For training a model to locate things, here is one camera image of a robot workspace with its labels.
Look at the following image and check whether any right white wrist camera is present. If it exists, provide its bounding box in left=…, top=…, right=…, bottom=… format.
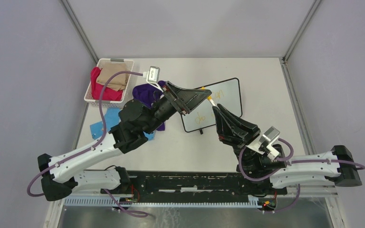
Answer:
left=246, top=126, right=280, bottom=161

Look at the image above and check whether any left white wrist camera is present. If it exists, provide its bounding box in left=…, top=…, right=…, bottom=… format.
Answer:
left=146, top=66, right=160, bottom=84

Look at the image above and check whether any white slotted cable duct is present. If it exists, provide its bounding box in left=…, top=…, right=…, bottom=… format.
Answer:
left=64, top=196, right=261, bottom=209

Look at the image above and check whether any white orange marker pen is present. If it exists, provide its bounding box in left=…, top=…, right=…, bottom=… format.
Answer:
left=207, top=96, right=217, bottom=107

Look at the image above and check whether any black framed whiteboard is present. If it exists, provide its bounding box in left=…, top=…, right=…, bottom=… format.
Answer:
left=181, top=78, right=242, bottom=133

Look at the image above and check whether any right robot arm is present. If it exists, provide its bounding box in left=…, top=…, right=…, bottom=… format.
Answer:
left=212, top=104, right=365, bottom=194

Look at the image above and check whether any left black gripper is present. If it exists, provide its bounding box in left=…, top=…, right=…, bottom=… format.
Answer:
left=143, top=81, right=212, bottom=135

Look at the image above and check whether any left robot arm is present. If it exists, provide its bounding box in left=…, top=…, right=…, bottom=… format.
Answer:
left=37, top=81, right=212, bottom=201

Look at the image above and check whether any red cloth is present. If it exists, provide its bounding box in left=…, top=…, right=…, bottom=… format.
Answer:
left=90, top=67, right=123, bottom=101

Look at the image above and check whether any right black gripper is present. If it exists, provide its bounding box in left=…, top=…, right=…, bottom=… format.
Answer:
left=213, top=104, right=261, bottom=174

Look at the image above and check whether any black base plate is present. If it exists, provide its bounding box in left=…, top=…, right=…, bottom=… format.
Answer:
left=109, top=171, right=288, bottom=203

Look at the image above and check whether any purple cloth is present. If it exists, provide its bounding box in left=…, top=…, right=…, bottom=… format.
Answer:
left=127, top=81, right=173, bottom=133

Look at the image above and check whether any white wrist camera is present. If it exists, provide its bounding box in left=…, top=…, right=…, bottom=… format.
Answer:
left=246, top=126, right=280, bottom=161
left=146, top=66, right=160, bottom=84

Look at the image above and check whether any beige cloth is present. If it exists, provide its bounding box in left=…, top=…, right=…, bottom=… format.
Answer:
left=96, top=62, right=131, bottom=92

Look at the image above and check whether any blue patterned cloth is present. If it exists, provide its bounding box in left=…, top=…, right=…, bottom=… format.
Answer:
left=90, top=107, right=156, bottom=142

